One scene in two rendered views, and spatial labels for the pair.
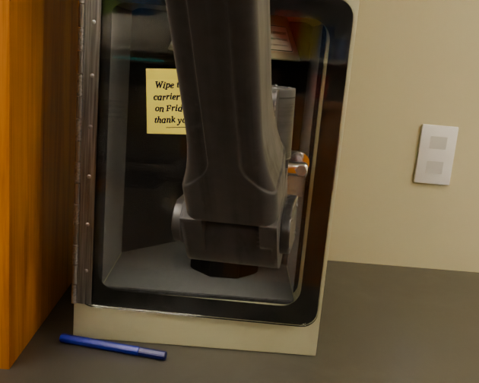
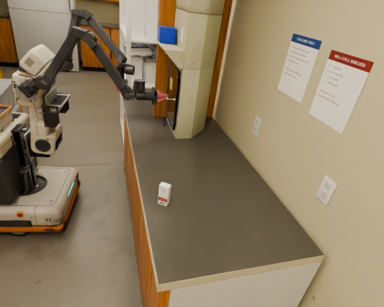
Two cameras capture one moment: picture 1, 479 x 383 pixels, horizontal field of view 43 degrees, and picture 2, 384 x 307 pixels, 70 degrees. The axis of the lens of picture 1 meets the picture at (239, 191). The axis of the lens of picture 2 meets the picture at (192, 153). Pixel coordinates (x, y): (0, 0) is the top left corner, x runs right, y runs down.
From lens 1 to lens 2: 182 cm
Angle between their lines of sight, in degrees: 67
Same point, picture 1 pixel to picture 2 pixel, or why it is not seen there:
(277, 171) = (120, 87)
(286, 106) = (137, 83)
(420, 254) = (250, 155)
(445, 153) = (257, 126)
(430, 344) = (191, 151)
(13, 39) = (158, 67)
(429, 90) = (259, 105)
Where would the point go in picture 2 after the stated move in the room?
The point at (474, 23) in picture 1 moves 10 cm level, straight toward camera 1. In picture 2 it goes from (270, 87) to (253, 84)
